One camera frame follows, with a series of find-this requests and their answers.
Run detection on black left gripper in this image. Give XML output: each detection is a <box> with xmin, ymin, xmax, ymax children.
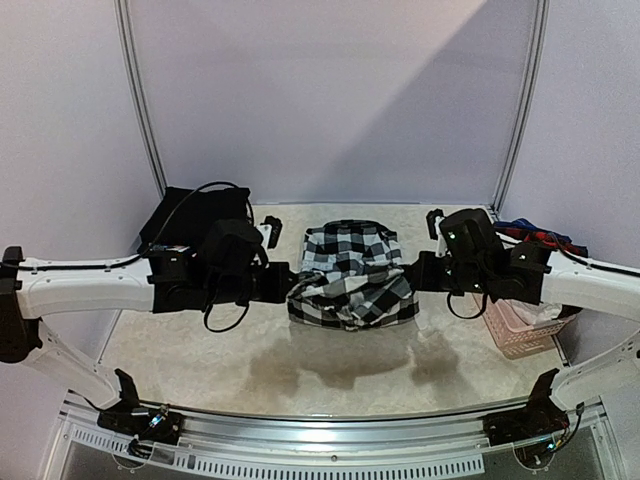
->
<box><xmin>206</xmin><ymin>260</ymin><xmax>297</xmax><ymax>305</ymax></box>

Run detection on black t-shirt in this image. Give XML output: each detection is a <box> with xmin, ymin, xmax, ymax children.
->
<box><xmin>138</xmin><ymin>187</ymin><xmax>250</xmax><ymax>253</ymax></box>

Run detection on black white checked shirt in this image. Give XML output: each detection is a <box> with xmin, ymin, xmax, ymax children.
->
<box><xmin>287</xmin><ymin>219</ymin><xmax>420</xmax><ymax>332</ymax></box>

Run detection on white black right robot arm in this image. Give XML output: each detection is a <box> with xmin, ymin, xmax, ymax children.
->
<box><xmin>405</xmin><ymin>209</ymin><xmax>639</xmax><ymax>436</ymax></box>

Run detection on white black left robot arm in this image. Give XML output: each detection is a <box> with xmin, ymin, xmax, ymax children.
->
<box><xmin>1</xmin><ymin>219</ymin><xmax>298</xmax><ymax>434</ymax></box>

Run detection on pink plastic laundry basket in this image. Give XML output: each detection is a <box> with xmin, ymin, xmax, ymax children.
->
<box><xmin>482</xmin><ymin>300</ymin><xmax>577</xmax><ymax>360</ymax></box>

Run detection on red black plaid shirt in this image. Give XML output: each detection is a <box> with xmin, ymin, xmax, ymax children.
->
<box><xmin>494</xmin><ymin>223</ymin><xmax>589</xmax><ymax>257</ymax></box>

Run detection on blue plaid garment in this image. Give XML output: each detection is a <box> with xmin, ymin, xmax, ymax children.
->
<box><xmin>493</xmin><ymin>218</ymin><xmax>572</xmax><ymax>243</ymax></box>

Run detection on colourful patterned folded shorts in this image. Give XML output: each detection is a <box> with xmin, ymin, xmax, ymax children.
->
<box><xmin>149</xmin><ymin>244</ymin><xmax>190</xmax><ymax>253</ymax></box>

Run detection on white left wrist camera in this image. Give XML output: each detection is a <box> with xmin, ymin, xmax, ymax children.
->
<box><xmin>256</xmin><ymin>215</ymin><xmax>283</xmax><ymax>250</ymax></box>

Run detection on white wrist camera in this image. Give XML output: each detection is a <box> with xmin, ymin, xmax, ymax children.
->
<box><xmin>256</xmin><ymin>215</ymin><xmax>283</xmax><ymax>250</ymax></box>
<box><xmin>426</xmin><ymin>209</ymin><xmax>447</xmax><ymax>258</ymax></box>

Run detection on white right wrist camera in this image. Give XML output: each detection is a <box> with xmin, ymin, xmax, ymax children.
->
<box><xmin>426</xmin><ymin>209</ymin><xmax>447</xmax><ymax>258</ymax></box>

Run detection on right aluminium frame post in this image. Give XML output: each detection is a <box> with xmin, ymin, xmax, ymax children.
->
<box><xmin>489</xmin><ymin>0</ymin><xmax>550</xmax><ymax>218</ymax></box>

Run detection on aluminium frame post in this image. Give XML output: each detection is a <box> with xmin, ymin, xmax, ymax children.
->
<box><xmin>114</xmin><ymin>0</ymin><xmax>167</xmax><ymax>195</ymax></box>
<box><xmin>489</xmin><ymin>0</ymin><xmax>550</xmax><ymax>218</ymax></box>

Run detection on front aluminium rail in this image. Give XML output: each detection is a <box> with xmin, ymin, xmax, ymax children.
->
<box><xmin>44</xmin><ymin>394</ymin><xmax>625</xmax><ymax>479</ymax></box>

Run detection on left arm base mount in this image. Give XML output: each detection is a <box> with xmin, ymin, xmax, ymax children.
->
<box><xmin>97</xmin><ymin>369</ymin><xmax>185</xmax><ymax>445</ymax></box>

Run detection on left aluminium frame post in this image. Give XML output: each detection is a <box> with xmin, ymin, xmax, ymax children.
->
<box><xmin>114</xmin><ymin>0</ymin><xmax>167</xmax><ymax>195</ymax></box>

